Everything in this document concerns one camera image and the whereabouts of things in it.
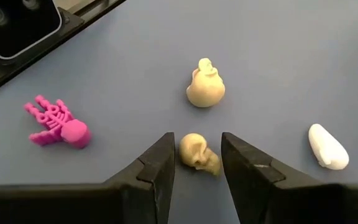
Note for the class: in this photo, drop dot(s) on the silver aluminium rail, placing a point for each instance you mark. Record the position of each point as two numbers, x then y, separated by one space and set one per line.
95 6

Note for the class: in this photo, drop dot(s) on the magenta skeleton figure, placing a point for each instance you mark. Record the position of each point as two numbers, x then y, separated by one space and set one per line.
64 127

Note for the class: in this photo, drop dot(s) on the cream skull toy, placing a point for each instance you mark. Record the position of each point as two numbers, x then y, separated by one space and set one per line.
197 152
205 90

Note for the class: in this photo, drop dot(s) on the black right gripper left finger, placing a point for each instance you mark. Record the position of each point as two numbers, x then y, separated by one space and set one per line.
73 205

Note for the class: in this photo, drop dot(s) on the white ghost toy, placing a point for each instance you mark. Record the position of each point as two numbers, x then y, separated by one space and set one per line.
328 149

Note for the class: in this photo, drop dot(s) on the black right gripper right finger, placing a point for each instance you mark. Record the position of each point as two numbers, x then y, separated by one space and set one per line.
291 202

